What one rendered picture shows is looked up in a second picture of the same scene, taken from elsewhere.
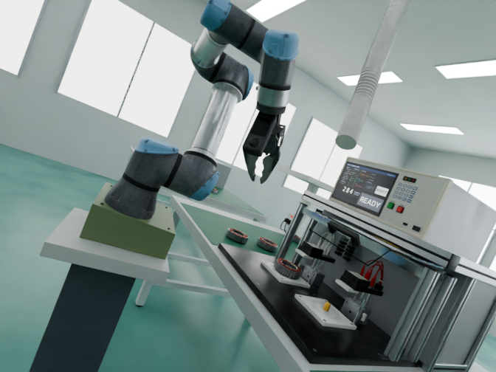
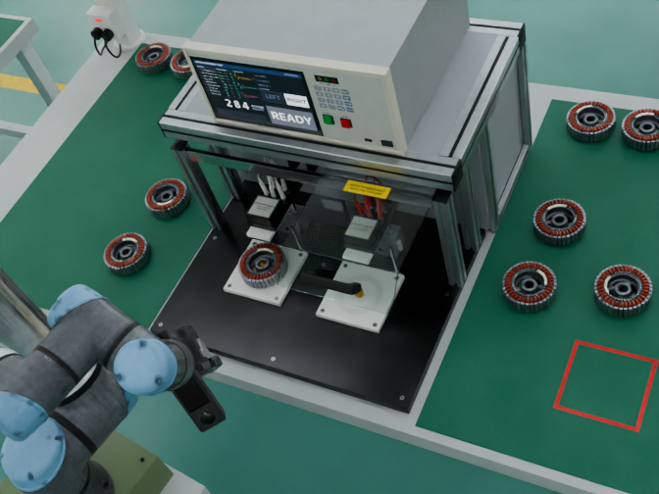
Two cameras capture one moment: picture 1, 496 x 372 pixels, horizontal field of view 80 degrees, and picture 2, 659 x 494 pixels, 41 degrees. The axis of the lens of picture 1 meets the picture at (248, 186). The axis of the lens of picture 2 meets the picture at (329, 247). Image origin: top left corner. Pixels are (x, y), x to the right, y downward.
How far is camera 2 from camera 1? 1.21 m
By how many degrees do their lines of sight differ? 49
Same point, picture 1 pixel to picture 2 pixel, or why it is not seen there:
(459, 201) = (409, 55)
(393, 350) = (457, 279)
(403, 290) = not seen: hidden behind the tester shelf
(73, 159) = not seen: outside the picture
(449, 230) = (422, 85)
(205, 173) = (112, 393)
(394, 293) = not seen: hidden behind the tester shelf
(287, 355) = (385, 428)
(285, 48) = (167, 381)
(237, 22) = (59, 397)
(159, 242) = (154, 479)
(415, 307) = (450, 239)
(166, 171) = (84, 457)
